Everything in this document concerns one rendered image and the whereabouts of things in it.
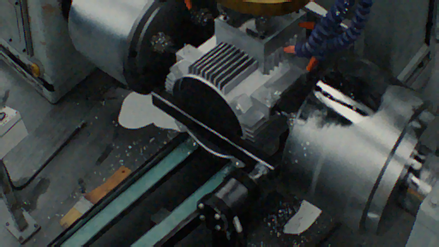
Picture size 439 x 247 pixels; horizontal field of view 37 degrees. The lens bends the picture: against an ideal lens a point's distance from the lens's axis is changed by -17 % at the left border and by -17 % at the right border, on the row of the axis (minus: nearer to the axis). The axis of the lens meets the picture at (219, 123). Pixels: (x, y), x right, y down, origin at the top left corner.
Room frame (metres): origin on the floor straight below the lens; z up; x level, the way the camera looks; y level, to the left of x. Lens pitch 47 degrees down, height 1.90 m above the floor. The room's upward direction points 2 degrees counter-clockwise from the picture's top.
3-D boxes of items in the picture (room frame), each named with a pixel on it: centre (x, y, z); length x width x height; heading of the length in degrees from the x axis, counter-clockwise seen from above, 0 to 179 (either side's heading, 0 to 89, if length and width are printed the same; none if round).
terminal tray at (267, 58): (0.96, -0.08, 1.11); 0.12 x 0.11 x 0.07; 137
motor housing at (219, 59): (0.93, -0.05, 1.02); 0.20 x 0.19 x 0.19; 137
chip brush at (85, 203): (0.85, 0.24, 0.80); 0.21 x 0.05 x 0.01; 142
